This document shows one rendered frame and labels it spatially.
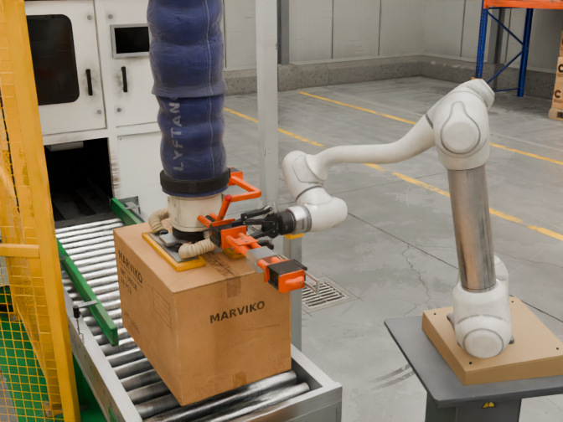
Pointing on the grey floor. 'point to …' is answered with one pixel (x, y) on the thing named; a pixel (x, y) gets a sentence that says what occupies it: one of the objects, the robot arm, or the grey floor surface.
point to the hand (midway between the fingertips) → (230, 234)
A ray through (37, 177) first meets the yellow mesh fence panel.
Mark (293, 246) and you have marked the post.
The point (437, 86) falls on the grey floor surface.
